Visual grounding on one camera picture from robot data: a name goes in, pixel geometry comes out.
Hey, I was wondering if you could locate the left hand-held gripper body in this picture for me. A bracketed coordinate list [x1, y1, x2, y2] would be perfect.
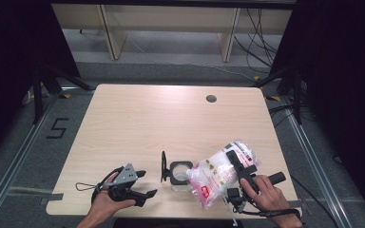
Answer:
[107, 162, 141, 203]

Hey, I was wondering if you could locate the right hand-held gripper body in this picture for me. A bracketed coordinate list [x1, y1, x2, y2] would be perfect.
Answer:
[226, 164, 287, 214]

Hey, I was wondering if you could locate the red and white spout pouch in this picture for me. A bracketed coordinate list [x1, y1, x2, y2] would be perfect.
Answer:
[185, 139, 262, 211]

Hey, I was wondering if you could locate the person's right hand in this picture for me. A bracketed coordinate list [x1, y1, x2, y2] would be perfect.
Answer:
[240, 175, 298, 215]

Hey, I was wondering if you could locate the person's left hand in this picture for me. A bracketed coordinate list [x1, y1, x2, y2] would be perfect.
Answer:
[89, 173, 137, 221]

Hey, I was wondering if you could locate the grey tape strip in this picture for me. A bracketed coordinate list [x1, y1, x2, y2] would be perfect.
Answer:
[39, 193, 65, 205]
[286, 199, 304, 209]

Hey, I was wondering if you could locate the black metal stand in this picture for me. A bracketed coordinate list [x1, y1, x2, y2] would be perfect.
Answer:
[31, 63, 95, 125]
[251, 66, 306, 125]

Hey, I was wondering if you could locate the dark curtain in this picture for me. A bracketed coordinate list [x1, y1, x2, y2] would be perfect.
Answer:
[270, 0, 365, 222]
[0, 0, 81, 165]

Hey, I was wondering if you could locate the beige wooden desk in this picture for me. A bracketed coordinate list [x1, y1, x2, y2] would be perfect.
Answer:
[50, 3, 294, 63]

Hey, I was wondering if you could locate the black gripper strap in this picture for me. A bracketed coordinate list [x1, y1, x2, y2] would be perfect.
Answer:
[90, 166, 125, 205]
[241, 207, 303, 226]

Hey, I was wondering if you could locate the thin black cord loop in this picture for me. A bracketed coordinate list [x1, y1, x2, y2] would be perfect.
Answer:
[75, 181, 101, 192]

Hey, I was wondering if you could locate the looped black cable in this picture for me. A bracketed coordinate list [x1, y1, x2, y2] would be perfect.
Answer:
[267, 104, 298, 127]

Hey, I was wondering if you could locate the long black cable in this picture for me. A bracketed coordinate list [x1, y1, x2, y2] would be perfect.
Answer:
[290, 175, 340, 228]

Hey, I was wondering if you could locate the aluminium floor rail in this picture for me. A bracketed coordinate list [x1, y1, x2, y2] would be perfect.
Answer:
[0, 94, 61, 228]
[280, 96, 352, 228]

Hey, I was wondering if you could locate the thin white cable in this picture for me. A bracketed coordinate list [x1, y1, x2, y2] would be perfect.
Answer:
[167, 61, 258, 81]

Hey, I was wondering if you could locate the bundle of black cables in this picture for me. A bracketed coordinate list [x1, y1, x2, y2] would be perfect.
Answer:
[233, 8, 283, 75]

